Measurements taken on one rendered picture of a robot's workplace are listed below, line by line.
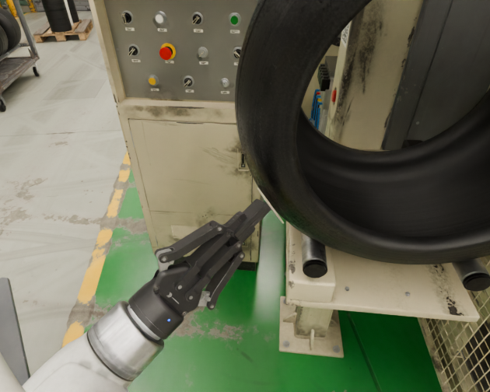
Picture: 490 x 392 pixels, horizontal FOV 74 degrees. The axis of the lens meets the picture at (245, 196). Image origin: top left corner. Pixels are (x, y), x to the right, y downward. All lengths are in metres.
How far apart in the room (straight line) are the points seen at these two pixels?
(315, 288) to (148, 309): 0.33
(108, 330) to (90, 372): 0.05
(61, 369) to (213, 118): 0.95
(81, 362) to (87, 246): 1.62
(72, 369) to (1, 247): 1.88
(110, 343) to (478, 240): 0.55
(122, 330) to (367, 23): 0.70
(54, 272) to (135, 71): 1.18
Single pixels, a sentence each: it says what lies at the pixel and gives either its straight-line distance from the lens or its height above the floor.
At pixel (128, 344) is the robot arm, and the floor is 0.98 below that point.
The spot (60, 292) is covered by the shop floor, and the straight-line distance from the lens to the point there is 1.91.
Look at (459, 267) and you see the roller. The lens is 0.71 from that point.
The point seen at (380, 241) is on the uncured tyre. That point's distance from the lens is 0.58.
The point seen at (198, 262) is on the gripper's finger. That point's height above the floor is 1.01.
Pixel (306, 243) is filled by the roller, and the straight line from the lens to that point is 0.63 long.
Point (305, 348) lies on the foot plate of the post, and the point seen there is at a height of 0.01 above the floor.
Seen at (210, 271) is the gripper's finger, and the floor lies 0.99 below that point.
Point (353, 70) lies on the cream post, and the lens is 0.81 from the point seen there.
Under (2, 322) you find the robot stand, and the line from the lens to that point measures 1.02.
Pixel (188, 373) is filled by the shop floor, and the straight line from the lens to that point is 1.51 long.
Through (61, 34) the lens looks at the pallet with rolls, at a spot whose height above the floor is 0.11.
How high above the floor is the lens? 1.37
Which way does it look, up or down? 38 degrees down
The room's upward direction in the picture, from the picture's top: straight up
